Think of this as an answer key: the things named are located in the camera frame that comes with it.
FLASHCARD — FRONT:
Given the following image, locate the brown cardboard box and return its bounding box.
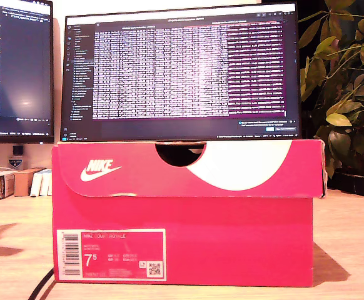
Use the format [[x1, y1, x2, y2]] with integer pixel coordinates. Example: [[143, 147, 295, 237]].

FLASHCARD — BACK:
[[13, 167, 47, 197]]

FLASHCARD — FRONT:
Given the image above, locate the wide computer monitor with terminal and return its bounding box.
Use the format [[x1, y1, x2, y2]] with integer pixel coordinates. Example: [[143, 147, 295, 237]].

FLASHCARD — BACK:
[[59, 2, 303, 144]]

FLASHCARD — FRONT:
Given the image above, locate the red Nike shoebox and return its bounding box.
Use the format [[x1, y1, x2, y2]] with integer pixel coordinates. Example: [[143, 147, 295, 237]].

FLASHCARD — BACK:
[[51, 139, 328, 288]]

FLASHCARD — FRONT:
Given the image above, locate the dark computer monitor with code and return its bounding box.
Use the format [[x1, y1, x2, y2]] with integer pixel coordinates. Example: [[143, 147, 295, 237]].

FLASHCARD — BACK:
[[0, 0, 55, 144]]

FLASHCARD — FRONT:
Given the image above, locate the thick black table cable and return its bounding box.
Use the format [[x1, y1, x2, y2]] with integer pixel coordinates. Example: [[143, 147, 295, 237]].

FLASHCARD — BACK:
[[28, 267, 56, 300]]

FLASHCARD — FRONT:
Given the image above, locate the black plant pot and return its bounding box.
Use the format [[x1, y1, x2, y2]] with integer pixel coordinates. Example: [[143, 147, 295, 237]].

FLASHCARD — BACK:
[[325, 170, 364, 198]]

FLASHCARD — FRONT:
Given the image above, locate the slim white box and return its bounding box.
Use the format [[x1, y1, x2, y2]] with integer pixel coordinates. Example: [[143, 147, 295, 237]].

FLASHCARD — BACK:
[[30, 171, 44, 197], [40, 170, 53, 196]]

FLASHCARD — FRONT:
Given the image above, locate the green leafy houseplant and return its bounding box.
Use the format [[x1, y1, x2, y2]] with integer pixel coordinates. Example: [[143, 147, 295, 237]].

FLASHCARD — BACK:
[[298, 0, 364, 179]]

